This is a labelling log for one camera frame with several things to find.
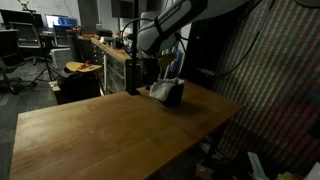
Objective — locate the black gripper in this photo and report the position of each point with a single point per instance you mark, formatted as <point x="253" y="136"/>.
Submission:
<point x="151" y="71"/>

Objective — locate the white woven towel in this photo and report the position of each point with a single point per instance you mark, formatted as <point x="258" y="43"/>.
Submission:
<point x="161" y="88"/>

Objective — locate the black mesh holder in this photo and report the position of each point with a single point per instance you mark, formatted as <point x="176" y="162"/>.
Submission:
<point x="175" y="96"/>

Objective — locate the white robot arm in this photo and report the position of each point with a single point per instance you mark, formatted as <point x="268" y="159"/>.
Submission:
<point x="173" y="20"/>

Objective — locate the black vertical pole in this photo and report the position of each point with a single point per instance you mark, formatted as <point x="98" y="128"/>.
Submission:
<point x="133" y="66"/>

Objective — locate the blue foam board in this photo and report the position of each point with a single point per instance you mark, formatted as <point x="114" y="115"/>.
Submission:
<point x="177" y="65"/>

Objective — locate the wooden workbench with drawers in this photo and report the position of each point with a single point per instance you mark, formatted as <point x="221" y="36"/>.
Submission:
<point x="115" y="66"/>

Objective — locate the red capped dark bottle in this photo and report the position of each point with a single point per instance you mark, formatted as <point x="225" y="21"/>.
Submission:
<point x="119" y="41"/>

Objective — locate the small red parts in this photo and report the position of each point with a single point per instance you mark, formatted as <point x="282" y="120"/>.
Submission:
<point x="85" y="64"/>

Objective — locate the round wooden stool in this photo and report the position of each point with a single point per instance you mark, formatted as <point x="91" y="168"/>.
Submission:
<point x="83" y="68"/>

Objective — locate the black computer tower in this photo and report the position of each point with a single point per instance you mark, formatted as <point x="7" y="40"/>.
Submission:
<point x="74" y="45"/>

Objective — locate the lit computer monitor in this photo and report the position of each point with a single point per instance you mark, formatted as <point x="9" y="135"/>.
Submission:
<point x="61" y="21"/>

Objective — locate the black tripod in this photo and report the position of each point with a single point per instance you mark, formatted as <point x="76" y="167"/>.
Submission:
<point x="46" y="68"/>

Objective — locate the striped screen panel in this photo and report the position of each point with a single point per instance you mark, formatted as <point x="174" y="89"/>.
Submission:
<point x="273" y="83"/>

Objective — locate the mesh back office chair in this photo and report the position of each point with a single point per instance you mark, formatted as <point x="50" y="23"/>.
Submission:
<point x="26" y="35"/>

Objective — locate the white plastic object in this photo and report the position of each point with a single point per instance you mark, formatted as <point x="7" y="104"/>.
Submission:
<point x="256" y="165"/>

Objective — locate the black computer monitor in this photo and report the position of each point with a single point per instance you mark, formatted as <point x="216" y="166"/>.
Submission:
<point x="20" y="16"/>

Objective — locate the black office chair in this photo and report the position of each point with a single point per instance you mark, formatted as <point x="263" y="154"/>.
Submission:
<point x="8" y="63"/>

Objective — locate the yellow green object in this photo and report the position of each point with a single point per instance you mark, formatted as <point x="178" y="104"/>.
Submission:
<point x="283" y="176"/>

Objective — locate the tan wrist mount plate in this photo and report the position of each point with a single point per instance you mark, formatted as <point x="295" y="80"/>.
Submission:
<point x="165" y="60"/>

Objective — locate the wall mounted black screen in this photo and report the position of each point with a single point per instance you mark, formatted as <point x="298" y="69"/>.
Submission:
<point x="120" y="8"/>

